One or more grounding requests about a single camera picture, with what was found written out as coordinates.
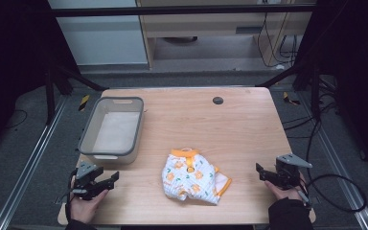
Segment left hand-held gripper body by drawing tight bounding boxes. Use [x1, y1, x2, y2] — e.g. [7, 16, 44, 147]
[71, 160, 107, 202]

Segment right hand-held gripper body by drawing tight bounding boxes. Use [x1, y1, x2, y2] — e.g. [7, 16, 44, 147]
[274, 153, 313, 190]

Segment translucent grey-rimmed storage bin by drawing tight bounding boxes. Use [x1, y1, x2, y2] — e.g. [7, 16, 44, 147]
[78, 96, 145, 166]

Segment white orange baby garment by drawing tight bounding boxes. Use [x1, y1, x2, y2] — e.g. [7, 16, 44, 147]
[161, 147, 233, 206]

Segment person's right hand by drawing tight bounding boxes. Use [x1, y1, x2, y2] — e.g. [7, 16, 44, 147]
[264, 173, 309, 202]

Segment person's left hand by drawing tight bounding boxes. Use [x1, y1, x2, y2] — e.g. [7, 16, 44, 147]
[69, 174, 110, 225]

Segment yellow black tape marker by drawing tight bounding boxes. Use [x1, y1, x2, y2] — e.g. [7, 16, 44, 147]
[282, 91, 302, 106]
[78, 94, 91, 112]

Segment black metal stand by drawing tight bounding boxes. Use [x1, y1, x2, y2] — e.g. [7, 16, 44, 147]
[256, 62, 322, 121]
[43, 62, 110, 127]

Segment black curtain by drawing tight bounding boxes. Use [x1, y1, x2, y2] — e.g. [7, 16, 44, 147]
[0, 0, 81, 161]
[294, 0, 368, 178]

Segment white cabinet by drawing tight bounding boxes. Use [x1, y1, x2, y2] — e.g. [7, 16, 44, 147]
[47, 0, 150, 67]

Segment light wooden background desk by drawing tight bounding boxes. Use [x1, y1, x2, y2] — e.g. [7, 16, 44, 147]
[135, 0, 318, 70]

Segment dark object under desk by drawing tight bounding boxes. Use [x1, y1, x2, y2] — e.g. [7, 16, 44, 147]
[162, 35, 199, 45]

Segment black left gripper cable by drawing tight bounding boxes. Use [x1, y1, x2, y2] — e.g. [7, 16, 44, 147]
[64, 168, 79, 222]

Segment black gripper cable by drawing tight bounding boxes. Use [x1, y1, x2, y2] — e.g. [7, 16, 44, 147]
[64, 168, 79, 222]
[296, 173, 368, 214]

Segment black floor cable bundle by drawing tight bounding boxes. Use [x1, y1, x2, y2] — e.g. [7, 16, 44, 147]
[282, 101, 340, 180]

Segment silver metal floor rail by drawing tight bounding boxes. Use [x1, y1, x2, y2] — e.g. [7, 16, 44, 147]
[0, 95, 69, 230]
[300, 91, 368, 230]

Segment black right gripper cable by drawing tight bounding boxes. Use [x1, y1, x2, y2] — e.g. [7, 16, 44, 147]
[296, 173, 368, 214]

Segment thin black floor cable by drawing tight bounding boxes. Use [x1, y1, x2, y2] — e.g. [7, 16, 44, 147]
[4, 108, 29, 130]

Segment black cables under desk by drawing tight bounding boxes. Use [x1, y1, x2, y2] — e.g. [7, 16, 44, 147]
[256, 0, 299, 69]

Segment black horizontal frame bar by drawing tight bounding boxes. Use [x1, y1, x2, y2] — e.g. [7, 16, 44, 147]
[49, 4, 316, 18]

